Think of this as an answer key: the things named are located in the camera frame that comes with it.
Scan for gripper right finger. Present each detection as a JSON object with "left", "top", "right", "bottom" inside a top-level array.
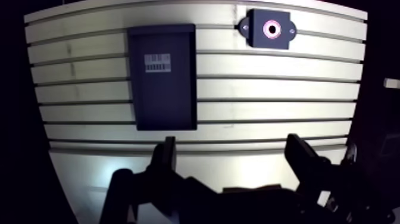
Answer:
[{"left": 284, "top": 133, "right": 398, "bottom": 224}]

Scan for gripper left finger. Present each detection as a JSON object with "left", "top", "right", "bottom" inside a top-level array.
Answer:
[{"left": 99, "top": 136, "right": 220, "bottom": 224}]

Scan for steel bearing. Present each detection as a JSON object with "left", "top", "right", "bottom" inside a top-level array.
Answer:
[{"left": 262, "top": 19, "right": 283, "bottom": 40}]

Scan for dark blue-grey housing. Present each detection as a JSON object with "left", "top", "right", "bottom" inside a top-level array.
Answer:
[{"left": 237, "top": 8, "right": 298, "bottom": 51}]

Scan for dark blue-grey tray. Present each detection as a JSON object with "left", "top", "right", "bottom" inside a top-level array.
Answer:
[{"left": 127, "top": 23, "right": 198, "bottom": 132}]

